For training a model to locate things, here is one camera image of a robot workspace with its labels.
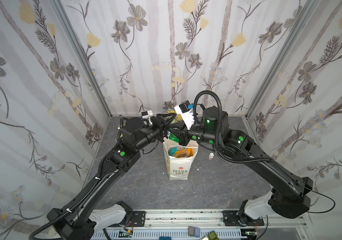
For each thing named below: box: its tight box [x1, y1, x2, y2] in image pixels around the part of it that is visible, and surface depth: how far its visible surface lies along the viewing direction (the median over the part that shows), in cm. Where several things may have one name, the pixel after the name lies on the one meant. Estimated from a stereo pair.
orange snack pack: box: [168, 146, 194, 158], surface depth 92 cm
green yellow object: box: [207, 230, 220, 240], surface depth 70 cm
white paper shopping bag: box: [163, 137, 199, 181], surface depth 77 cm
